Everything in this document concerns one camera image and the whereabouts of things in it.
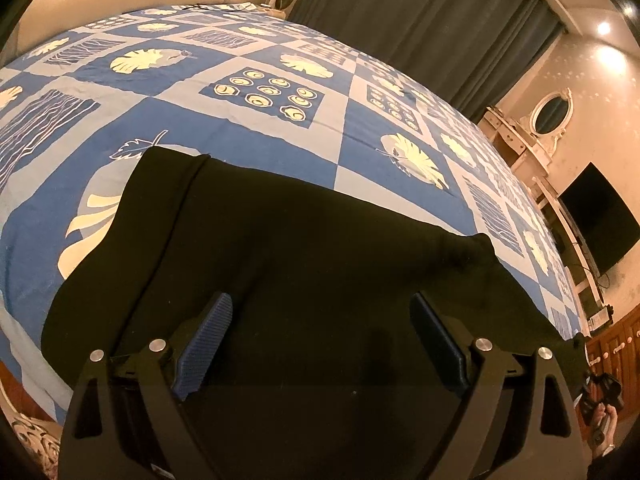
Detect floral patterned rug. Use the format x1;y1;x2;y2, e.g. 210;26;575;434
9;412;63;477

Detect black pants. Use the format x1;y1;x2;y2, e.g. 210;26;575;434
41;146;588;480

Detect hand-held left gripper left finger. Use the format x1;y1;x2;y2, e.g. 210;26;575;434
59;291;234;480

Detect blue leaf-patterned bedspread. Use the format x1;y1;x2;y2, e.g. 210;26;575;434
0;2;586;426

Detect black flat television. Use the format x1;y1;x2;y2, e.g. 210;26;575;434
557;162;640;277

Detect grey-green curtain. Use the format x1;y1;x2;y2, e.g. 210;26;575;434
287;0;566;121

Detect wooden cabinet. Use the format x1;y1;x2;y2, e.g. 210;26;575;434
582;305;640;431

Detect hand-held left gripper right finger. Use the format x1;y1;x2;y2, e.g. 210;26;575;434
409;291;592;480

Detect white television stand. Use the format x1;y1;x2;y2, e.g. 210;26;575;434
530;177;606;313

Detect white vanity dresser with mirror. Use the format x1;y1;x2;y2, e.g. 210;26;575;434
477;87;574;171

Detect black cable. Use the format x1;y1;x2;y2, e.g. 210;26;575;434
181;3;253;12

